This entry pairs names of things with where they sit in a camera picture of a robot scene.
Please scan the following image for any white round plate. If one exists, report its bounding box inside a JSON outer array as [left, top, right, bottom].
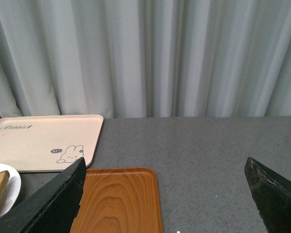
[[0, 164, 21, 217]]

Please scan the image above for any grey-white curtain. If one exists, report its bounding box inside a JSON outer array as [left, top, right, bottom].
[[0, 0, 291, 118]]

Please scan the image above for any brown wooden tray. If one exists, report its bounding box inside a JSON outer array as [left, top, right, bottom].
[[70, 167, 163, 233]]

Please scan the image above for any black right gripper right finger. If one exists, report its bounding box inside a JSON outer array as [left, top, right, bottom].
[[244, 157, 291, 233]]

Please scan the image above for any beige rabbit tray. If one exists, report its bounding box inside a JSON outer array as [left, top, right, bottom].
[[0, 115, 104, 172]]

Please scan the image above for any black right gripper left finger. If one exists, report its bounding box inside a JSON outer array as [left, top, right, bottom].
[[0, 158, 86, 233]]

